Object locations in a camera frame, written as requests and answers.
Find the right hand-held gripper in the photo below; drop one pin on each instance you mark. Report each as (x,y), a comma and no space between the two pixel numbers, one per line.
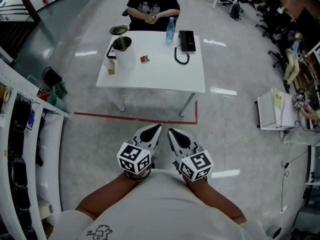
(197,162)

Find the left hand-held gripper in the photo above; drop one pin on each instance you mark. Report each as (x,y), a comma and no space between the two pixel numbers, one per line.
(130,154)

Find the red snack packet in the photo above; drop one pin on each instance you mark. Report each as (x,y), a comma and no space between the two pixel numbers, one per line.
(143,59)

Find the person's right forearm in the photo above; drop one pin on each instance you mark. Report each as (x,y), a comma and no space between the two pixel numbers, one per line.
(217,199)

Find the person's left forearm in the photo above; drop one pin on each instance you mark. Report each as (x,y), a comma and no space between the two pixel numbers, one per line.
(107,194)

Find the black wristband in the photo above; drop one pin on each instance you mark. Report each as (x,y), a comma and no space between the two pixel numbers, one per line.
(132,178)

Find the person's white t-shirt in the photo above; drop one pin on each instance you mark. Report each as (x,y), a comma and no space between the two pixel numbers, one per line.
(162,209)

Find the white folded card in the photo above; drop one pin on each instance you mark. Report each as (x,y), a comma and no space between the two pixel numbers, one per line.
(107,62)

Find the white low cabinet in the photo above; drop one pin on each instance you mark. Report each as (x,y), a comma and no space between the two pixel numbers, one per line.
(267,109)

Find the pale green bucket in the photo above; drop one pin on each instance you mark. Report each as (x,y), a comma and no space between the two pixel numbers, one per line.
(57,102)

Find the green dustpan with brush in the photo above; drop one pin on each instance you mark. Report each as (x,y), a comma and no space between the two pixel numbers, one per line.
(61,89)

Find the black desk telephone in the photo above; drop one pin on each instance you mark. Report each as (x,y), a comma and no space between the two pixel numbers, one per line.
(187,40)

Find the clear water bottle blue cap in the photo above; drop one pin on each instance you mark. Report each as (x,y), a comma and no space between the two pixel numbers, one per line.
(170,34)

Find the yellow paper sheet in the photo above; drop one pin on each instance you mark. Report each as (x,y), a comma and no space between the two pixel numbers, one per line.
(277,97)

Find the red fire extinguisher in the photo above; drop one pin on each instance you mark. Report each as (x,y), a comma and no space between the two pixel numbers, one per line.
(45,3)
(43,96)

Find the black waste bin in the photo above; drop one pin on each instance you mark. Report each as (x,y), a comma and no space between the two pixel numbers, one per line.
(52,77)

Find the blue hanging card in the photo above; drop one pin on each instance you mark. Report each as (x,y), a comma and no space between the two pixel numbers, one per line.
(30,121)

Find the dark backpack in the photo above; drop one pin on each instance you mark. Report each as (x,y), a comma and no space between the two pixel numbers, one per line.
(236,10)

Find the white metal shelf unit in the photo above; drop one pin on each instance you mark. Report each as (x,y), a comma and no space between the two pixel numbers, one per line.
(10,77)

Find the dark staircase with railing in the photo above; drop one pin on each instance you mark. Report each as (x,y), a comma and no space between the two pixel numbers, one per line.
(15,31)

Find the black picture frame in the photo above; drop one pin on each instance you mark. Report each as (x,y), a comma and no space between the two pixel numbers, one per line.
(111,56)

